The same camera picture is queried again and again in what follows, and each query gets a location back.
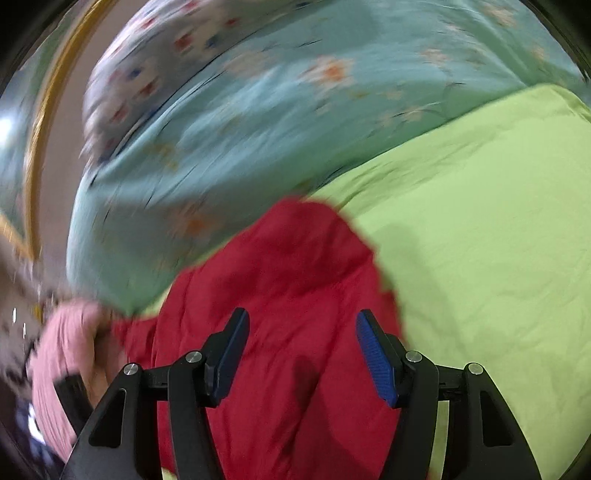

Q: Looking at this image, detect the white flower print pillow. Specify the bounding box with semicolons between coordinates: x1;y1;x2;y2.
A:
82;0;264;167

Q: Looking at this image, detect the red quilted jacket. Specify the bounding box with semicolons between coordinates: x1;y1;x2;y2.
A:
111;198;409;480

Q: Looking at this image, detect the pink quilt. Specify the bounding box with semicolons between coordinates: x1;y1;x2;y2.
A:
28;298;123;450

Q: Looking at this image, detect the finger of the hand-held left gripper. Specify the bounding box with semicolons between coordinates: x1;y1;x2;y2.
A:
52;374;94;435

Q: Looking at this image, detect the gold framed picture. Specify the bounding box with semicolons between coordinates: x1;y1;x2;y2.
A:
0;0;116;264

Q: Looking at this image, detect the light green bed sheet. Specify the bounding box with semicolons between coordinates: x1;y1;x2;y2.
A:
139;83;591;480

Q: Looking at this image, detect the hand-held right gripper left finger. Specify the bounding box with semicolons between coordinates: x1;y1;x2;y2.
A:
60;308;251;480

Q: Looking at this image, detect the teal floral quilt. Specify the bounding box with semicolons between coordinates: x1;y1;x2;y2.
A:
66;0;585;317

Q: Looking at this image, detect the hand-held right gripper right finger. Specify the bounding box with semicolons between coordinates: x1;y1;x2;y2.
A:
355;309;544;480

